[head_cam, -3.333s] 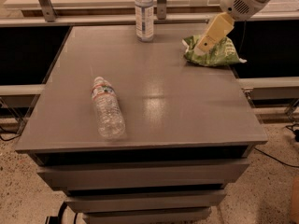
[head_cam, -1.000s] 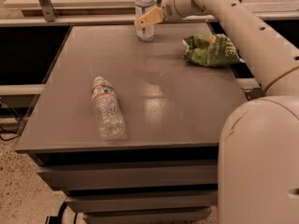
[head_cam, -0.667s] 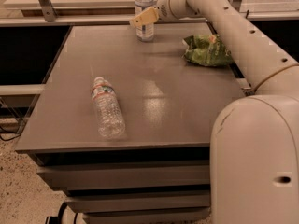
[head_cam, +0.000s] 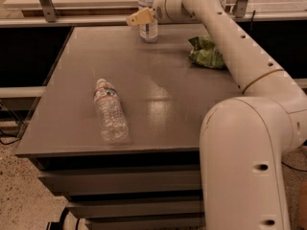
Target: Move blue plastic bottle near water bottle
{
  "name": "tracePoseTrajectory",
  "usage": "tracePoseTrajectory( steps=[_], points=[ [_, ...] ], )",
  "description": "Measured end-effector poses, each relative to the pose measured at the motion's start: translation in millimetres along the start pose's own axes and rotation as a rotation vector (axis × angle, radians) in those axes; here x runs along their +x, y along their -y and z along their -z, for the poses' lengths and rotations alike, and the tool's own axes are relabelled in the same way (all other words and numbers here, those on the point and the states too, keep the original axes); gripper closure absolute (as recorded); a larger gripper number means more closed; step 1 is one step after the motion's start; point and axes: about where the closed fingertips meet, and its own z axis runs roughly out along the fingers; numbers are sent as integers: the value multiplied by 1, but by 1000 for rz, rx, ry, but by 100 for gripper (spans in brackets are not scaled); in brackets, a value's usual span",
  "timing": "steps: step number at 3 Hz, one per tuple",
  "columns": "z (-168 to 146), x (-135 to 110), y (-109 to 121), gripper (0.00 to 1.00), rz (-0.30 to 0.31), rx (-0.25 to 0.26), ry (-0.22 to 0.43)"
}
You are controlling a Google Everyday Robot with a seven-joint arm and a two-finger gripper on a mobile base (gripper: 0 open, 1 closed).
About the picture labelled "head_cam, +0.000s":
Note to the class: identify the clear crushed water bottle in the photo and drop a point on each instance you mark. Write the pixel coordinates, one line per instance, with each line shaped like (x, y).
(113, 123)

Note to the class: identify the middle grey drawer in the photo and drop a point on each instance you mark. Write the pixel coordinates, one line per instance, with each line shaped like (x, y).
(138, 207)

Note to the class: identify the blue label plastic bottle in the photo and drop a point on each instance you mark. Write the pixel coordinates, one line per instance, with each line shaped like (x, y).
(148, 32)

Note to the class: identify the grey drawer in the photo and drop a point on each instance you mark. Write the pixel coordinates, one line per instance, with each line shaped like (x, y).
(138, 207)
(111, 181)
(147, 222)

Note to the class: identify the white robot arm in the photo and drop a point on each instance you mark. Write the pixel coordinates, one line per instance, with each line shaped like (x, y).
(242, 139)

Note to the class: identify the grey drawer cabinet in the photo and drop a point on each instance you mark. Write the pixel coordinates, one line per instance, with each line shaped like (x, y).
(164, 97)

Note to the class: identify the bottom grey drawer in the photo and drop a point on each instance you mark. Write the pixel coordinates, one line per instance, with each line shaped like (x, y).
(147, 222)

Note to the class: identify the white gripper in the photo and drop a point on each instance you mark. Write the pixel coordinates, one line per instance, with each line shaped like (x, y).
(158, 9)

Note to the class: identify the top grey drawer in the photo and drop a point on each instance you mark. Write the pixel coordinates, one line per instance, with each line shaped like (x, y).
(111, 181)

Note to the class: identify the metal shelf rail frame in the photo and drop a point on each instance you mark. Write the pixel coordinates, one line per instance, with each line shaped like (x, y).
(23, 13)

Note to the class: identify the green chip bag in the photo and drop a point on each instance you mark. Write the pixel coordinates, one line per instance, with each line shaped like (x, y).
(205, 52)

